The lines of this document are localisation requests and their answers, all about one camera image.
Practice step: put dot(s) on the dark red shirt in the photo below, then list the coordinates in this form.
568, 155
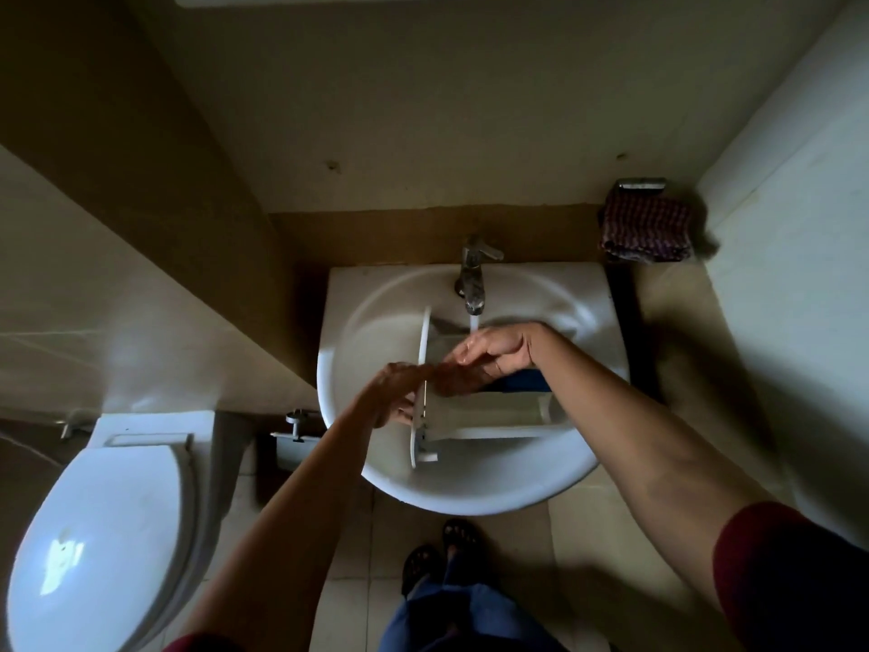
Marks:
794, 577

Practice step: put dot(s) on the metal wall valve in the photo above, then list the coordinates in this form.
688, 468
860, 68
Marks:
68, 427

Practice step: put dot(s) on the person's right hand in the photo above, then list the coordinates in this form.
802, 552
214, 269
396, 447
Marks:
499, 349

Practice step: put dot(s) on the metal toilet paper holder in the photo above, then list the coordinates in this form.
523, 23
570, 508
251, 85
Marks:
295, 424

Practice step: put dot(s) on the white ceramic sink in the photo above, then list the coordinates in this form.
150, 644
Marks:
475, 482

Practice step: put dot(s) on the black right sandal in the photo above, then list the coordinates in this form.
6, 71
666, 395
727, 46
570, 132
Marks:
462, 536

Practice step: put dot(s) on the person's left forearm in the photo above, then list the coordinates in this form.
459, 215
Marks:
285, 536

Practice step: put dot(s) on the chrome wall holder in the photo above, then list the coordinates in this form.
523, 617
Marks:
641, 184

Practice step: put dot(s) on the person's left hand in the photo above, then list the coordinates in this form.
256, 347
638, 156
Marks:
394, 393

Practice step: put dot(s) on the person's right forearm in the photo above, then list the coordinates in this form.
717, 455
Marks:
645, 454

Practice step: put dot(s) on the metal faucet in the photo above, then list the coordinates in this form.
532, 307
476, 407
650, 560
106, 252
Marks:
472, 278

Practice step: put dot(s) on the blue jeans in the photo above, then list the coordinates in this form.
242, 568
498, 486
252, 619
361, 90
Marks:
462, 617

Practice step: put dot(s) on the red checkered cloth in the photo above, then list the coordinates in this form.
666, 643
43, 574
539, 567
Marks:
645, 227

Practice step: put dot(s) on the white toilet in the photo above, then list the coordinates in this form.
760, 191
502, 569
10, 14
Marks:
102, 536

